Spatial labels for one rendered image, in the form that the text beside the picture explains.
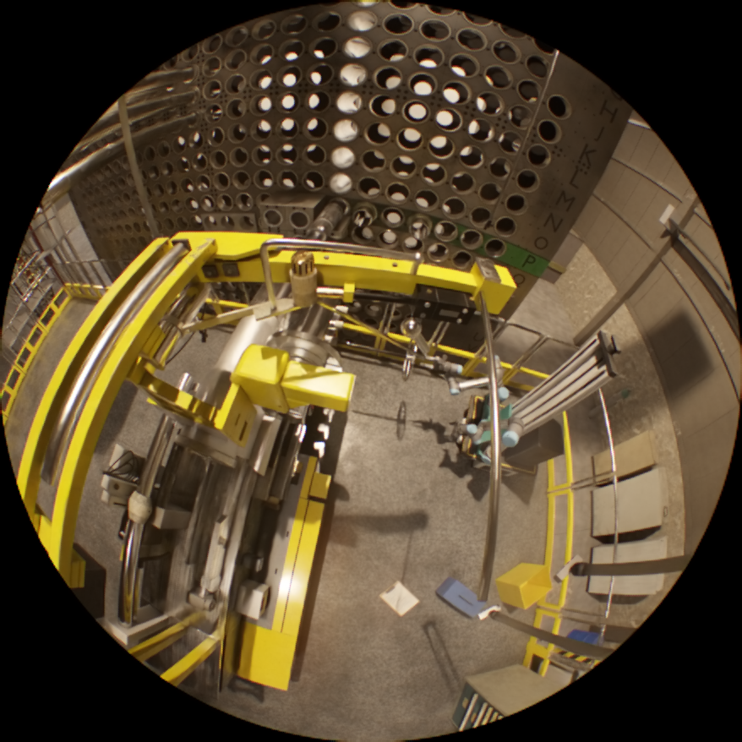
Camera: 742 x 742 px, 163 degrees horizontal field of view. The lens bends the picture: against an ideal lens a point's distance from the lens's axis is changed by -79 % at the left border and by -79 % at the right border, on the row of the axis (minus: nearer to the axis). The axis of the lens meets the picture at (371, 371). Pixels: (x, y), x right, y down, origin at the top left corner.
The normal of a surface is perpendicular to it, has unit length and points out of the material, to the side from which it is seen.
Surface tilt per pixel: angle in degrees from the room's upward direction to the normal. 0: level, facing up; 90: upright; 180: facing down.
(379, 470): 0
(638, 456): 90
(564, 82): 90
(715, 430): 90
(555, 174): 90
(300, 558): 0
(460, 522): 0
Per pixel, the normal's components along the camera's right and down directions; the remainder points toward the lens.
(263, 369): 0.13, -0.51
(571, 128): -0.17, 0.84
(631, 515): -0.98, -0.22
